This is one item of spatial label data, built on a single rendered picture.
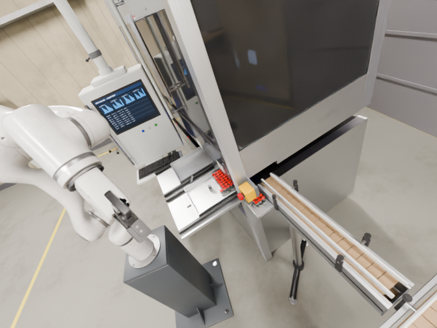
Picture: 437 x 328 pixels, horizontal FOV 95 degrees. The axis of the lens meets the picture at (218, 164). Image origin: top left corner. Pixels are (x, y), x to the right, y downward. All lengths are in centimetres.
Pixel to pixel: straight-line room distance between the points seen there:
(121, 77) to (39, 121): 126
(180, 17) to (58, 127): 46
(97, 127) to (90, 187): 14
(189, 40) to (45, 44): 412
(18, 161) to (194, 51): 67
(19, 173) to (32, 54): 404
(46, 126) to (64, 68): 427
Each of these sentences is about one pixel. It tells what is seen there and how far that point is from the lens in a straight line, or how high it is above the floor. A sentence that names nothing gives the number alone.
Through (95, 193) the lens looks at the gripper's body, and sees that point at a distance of 43.
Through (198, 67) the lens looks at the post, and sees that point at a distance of 75.
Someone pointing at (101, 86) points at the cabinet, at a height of 154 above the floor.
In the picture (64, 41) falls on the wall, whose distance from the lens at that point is 465.
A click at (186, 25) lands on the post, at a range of 74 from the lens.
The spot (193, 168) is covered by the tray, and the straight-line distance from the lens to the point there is 151.
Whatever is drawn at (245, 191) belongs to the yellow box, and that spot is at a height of 103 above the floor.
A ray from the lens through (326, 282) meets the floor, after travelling 189.
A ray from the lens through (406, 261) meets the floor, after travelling 207.
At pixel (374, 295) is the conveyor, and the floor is 93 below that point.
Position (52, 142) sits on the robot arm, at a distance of 48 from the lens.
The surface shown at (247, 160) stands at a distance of 101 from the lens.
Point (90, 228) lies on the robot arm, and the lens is 100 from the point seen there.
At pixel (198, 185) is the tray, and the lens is 136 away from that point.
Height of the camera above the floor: 180
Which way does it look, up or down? 40 degrees down
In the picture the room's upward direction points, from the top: 23 degrees counter-clockwise
